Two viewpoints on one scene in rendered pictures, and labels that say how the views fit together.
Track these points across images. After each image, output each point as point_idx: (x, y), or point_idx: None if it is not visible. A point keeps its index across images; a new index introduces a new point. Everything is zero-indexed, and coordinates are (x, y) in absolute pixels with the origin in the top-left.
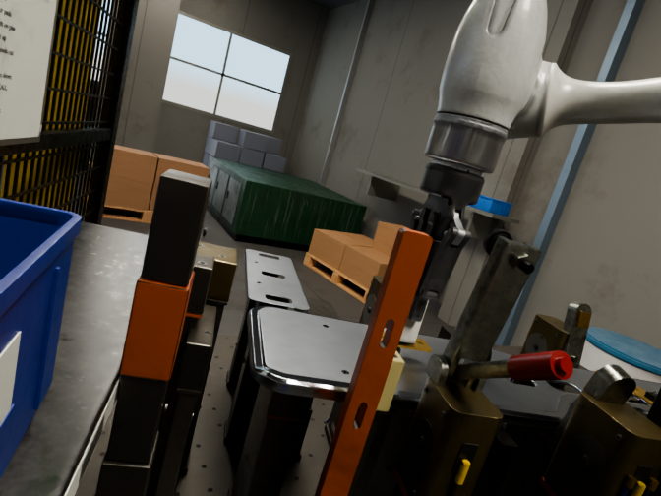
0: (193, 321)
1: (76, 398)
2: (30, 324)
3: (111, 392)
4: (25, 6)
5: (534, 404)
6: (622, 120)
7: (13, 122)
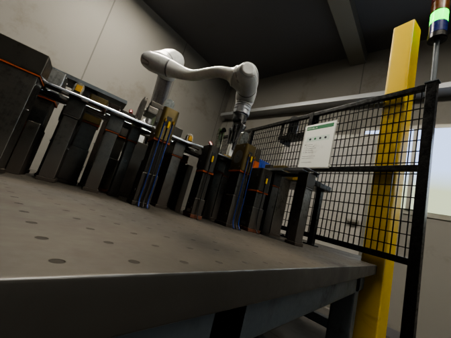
0: None
1: None
2: None
3: None
4: (319, 143)
5: (190, 151)
6: (215, 77)
7: (315, 163)
